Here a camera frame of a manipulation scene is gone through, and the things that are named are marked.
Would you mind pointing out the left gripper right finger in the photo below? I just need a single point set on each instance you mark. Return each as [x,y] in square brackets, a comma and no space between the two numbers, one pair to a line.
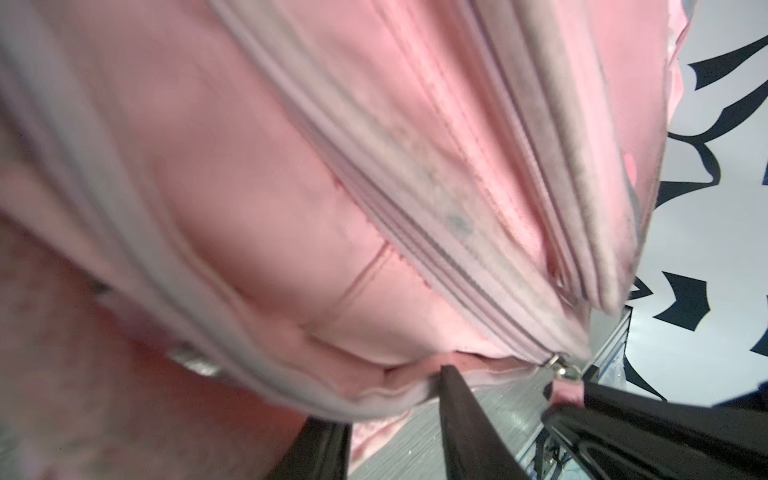
[471,446]

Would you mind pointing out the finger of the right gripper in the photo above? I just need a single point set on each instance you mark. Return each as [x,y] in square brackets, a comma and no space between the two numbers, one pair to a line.
[660,408]
[676,442]

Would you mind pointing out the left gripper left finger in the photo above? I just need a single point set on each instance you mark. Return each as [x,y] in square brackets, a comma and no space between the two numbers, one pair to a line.
[320,451]

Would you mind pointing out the pink student backpack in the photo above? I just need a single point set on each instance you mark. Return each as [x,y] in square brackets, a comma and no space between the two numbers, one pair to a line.
[222,218]

